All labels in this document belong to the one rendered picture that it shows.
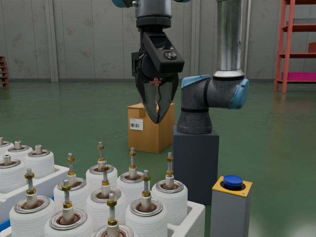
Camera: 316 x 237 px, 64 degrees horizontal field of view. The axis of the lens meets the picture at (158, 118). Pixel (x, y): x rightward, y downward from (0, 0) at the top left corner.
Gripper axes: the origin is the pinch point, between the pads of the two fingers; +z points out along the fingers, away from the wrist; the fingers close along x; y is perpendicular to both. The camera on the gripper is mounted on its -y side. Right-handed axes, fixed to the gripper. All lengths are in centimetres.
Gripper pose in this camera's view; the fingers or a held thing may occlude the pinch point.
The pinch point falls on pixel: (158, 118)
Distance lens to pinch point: 54.0
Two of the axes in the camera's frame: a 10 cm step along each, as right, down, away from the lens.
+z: 0.1, 9.8, 2.1
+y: -3.6, -2.0, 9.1
